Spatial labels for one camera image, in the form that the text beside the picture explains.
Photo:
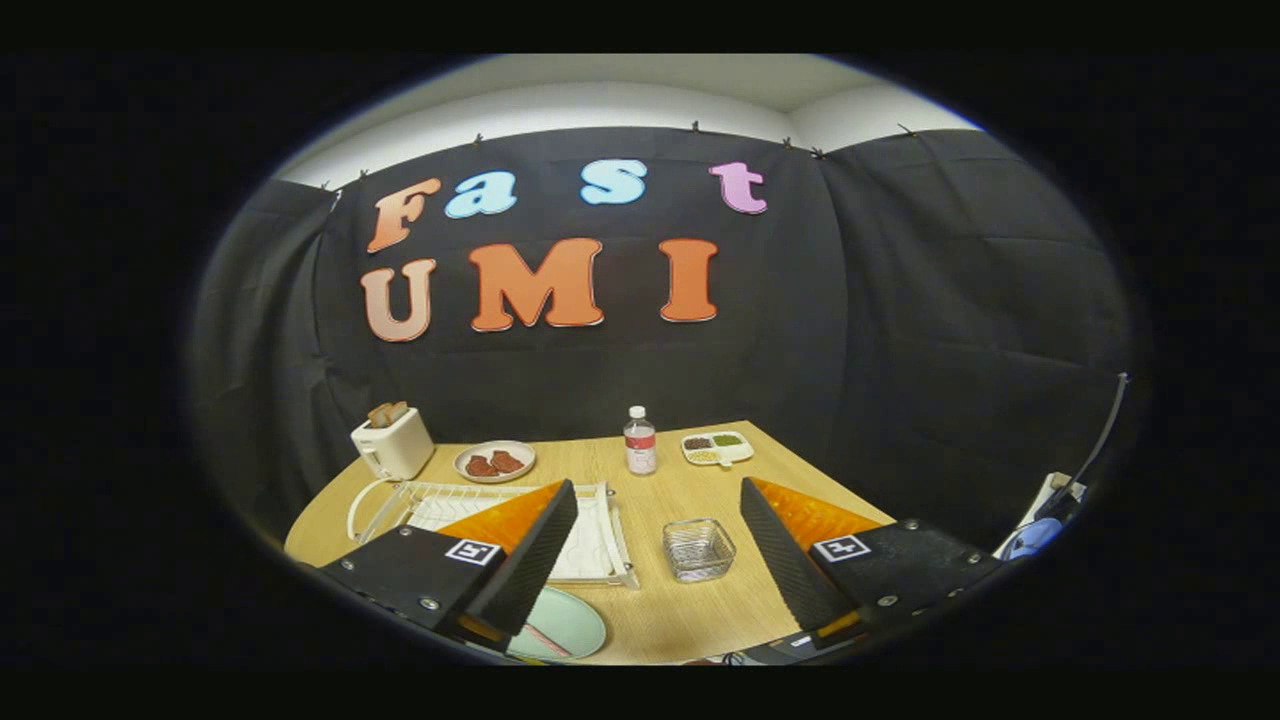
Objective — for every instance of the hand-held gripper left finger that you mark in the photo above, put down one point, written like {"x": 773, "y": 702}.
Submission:
{"x": 530, "y": 560}

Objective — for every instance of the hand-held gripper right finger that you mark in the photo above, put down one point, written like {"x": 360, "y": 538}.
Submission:
{"x": 790, "y": 560}

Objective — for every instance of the pale green plate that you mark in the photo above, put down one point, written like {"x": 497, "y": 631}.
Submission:
{"x": 575, "y": 620}

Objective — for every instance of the white and pink spoon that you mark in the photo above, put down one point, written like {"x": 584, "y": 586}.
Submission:
{"x": 548, "y": 640}

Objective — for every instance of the beige plate with meat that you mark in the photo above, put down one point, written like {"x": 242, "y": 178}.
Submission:
{"x": 490, "y": 446}

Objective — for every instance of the white divided snack dish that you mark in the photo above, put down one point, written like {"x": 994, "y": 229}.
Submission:
{"x": 735, "y": 450}

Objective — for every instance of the brown meat piece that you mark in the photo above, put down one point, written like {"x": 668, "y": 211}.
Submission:
{"x": 507, "y": 461}
{"x": 480, "y": 466}

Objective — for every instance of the clear bottle with red label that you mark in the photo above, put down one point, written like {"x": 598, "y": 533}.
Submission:
{"x": 640, "y": 450}

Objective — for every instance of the white toaster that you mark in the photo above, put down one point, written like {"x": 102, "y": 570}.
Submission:
{"x": 398, "y": 450}

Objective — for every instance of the toast slice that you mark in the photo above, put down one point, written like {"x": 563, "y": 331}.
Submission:
{"x": 379, "y": 415}
{"x": 399, "y": 411}

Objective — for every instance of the white and blue device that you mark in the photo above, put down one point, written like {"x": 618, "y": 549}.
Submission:
{"x": 1035, "y": 535}

